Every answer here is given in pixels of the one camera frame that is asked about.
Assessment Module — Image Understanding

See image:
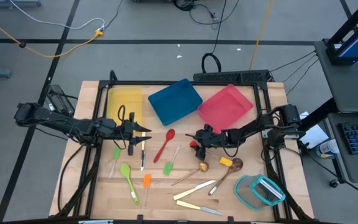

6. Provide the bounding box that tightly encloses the orange spatula clear handle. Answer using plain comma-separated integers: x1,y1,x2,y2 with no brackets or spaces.
141,173,153,209

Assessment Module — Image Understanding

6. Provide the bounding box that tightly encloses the red silicone spoon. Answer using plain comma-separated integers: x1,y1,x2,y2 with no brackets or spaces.
152,128,177,164

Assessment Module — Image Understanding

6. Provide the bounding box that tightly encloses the yellow cable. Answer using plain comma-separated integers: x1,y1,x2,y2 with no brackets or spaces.
0,9,104,58
249,0,275,71

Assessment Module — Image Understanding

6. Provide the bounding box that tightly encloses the black aluminium table frame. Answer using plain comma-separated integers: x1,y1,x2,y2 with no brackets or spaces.
54,70,315,224

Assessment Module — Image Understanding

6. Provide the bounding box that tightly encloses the blue plastic bin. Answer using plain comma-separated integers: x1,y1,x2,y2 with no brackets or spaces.
147,78,204,126

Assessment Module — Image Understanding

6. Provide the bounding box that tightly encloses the yellow spatula clear handle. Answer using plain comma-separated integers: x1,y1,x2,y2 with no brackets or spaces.
206,151,234,167

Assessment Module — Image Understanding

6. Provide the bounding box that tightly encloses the gold metal spoon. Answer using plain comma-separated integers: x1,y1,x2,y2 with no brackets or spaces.
170,161,210,187

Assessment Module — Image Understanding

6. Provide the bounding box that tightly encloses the pink plastic bin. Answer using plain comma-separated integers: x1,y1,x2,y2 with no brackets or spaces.
197,83,254,134

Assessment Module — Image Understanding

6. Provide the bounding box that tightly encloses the white paper sheet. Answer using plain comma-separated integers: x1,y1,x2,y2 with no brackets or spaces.
300,111,329,149

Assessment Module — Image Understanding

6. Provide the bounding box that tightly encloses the white cable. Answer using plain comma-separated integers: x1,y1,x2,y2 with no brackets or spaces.
9,0,106,31

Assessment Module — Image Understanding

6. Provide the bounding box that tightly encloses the green silicone spoon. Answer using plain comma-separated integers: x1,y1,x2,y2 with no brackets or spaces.
119,163,140,205

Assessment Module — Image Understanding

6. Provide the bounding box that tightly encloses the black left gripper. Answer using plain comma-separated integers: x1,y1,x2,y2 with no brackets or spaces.
106,111,152,157

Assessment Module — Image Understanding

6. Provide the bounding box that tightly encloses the black mesh box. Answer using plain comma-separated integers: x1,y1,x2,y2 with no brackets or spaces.
44,84,76,118

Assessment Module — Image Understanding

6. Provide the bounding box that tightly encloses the white plastic container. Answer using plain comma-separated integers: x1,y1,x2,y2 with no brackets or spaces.
315,139,341,159

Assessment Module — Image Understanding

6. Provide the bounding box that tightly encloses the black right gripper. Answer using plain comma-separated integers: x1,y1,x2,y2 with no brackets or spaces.
185,123,229,161

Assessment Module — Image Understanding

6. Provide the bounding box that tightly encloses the brown object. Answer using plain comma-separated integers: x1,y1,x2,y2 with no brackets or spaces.
208,157,244,197

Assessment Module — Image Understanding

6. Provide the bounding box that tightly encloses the black perforated power box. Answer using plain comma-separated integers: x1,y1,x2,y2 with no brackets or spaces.
193,69,272,84

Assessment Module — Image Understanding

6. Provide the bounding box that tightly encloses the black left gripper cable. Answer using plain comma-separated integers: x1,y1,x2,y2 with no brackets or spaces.
117,105,127,150

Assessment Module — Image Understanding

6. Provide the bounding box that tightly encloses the yellow plastic bin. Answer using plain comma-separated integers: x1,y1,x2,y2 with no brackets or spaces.
106,86,145,137

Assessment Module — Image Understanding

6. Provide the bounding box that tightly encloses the grey side desk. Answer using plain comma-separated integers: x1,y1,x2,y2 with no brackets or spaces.
314,40,358,184

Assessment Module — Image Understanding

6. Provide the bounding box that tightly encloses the green spatula clear handle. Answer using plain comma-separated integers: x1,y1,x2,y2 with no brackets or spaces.
163,144,181,177
109,146,122,180

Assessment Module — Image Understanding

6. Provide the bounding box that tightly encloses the black cable bundle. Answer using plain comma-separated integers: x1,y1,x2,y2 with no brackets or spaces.
172,0,242,30

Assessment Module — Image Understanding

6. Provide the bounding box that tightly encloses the cream handled table knife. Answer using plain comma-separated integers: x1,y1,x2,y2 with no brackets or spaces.
140,132,147,172
176,200,224,217
173,179,216,201

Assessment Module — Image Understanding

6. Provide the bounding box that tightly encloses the teal box grater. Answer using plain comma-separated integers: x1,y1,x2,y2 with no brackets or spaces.
233,174,287,212

